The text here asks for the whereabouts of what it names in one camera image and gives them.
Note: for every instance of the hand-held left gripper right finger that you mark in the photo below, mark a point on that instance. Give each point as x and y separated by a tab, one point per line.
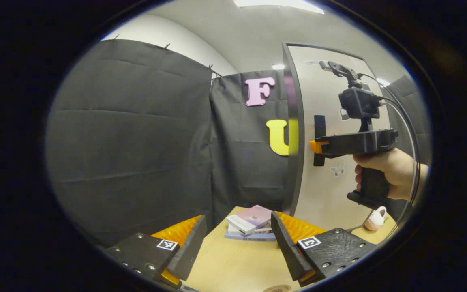
284	243

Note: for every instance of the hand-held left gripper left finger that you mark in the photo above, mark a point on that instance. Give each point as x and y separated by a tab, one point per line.
193	247

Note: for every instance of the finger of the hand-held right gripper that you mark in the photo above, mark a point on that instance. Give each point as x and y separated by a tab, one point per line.
318	147

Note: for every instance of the dark grey cabinet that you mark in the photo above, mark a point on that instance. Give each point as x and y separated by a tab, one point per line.
294	170

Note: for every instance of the light grey cabinet door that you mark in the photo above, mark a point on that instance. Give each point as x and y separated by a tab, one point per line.
322	97

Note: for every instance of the white cover book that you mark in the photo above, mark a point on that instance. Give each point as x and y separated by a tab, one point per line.
264	231

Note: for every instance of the blue cover book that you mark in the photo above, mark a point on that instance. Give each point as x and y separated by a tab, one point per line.
249	237

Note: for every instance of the ceiling light panel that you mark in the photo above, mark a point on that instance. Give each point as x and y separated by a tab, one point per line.
278	5
278	66
383	82

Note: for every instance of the black backdrop cloth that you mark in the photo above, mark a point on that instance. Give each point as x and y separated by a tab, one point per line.
136	142

